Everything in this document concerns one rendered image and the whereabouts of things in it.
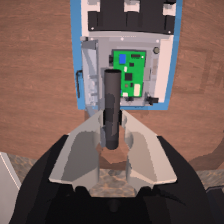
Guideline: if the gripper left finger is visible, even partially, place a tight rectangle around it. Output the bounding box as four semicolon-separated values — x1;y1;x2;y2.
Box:
9;109;105;224

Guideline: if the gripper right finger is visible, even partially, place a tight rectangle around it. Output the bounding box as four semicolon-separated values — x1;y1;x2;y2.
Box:
119;109;216;224

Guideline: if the green circuit board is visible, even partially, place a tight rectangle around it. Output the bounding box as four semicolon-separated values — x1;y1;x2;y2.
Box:
113;51;145;97

